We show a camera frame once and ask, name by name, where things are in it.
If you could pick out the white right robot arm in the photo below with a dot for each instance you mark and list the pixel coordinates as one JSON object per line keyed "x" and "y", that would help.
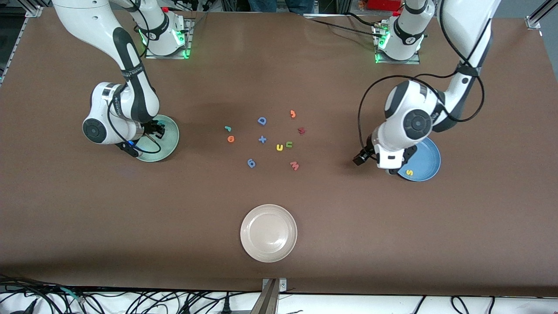
{"x": 104, "y": 109}

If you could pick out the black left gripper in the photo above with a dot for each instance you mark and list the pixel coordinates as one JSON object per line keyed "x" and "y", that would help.
{"x": 367, "y": 153}

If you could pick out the blue foam letter D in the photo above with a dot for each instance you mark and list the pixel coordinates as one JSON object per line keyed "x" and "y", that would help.
{"x": 262, "y": 121}

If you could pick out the light green plate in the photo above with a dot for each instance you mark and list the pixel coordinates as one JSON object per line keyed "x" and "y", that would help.
{"x": 170, "y": 146}

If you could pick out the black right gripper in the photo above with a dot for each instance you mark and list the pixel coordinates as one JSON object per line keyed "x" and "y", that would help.
{"x": 151, "y": 129}

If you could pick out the blue foam digit six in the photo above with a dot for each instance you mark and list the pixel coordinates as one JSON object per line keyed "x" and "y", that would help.
{"x": 251, "y": 163}

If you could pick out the beige plate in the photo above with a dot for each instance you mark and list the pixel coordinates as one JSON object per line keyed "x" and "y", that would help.
{"x": 268, "y": 233}

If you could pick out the red foam letter w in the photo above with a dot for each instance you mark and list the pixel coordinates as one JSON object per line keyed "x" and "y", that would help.
{"x": 294, "y": 165}

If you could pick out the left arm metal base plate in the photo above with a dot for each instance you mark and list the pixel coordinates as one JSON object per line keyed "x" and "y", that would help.
{"x": 399, "y": 62}

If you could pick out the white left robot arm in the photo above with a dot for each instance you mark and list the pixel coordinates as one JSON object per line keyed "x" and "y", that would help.
{"x": 414, "y": 124}

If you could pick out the red box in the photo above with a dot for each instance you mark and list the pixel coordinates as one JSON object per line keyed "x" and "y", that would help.
{"x": 383, "y": 4}

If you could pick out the metal clamp bracket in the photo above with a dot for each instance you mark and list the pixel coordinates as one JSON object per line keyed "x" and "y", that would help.
{"x": 272, "y": 285}

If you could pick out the person in blue jeans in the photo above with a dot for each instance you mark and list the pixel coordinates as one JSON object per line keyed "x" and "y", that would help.
{"x": 279, "y": 4}

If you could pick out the blue plate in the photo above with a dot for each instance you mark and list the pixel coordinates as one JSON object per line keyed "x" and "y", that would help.
{"x": 425, "y": 165}

